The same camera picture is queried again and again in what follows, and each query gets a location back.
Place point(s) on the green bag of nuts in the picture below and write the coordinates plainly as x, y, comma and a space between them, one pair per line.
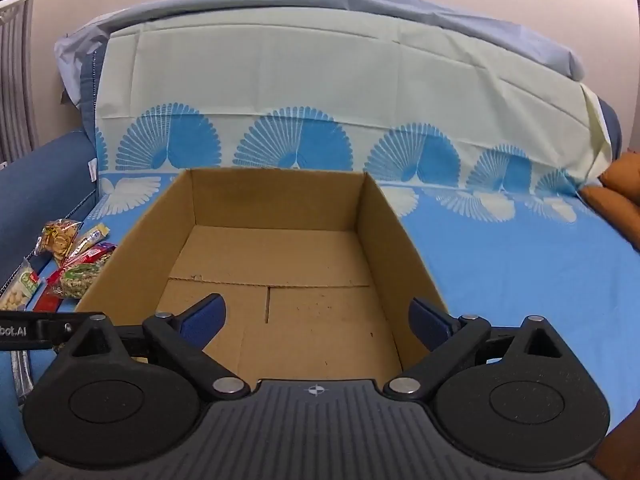
80, 277

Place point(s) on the blue fan-print bed sheet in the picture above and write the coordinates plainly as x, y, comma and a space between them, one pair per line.
500, 270

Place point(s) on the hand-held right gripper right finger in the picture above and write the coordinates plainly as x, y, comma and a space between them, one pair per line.
430, 322

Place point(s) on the white fabric tag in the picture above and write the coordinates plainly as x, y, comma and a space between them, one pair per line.
94, 170

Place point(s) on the grey striped curtain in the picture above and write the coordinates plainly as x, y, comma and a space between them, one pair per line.
15, 85

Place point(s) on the red packet with gold print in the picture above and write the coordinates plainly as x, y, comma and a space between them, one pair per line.
49, 301

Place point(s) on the cardboard box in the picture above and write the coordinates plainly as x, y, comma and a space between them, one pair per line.
280, 260

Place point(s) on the red chocolate bar wrapper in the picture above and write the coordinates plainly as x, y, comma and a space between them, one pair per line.
95, 252

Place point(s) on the grey-blue plain cloth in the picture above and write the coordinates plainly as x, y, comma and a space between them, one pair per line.
450, 25

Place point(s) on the yellow snack bar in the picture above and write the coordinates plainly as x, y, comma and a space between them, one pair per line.
90, 238

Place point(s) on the clear bag of crackers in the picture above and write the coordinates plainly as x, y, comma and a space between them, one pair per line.
57, 240

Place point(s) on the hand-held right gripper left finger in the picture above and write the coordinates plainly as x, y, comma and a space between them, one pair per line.
205, 321

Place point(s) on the white and green snack packet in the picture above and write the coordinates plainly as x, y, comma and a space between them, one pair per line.
20, 287

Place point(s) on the orange cushion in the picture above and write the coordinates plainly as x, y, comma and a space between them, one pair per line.
617, 185

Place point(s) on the brown cloth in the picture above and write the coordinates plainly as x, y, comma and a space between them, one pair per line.
622, 450

